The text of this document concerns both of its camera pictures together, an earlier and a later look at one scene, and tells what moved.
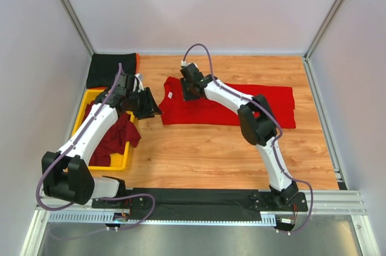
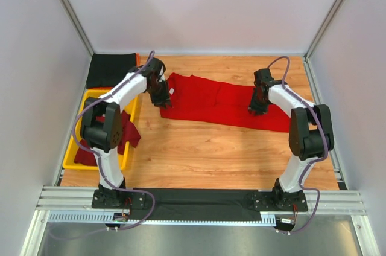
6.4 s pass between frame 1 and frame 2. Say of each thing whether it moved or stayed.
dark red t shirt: stayed
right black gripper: moved
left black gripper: moved
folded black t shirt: stayed
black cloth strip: stayed
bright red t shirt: moved
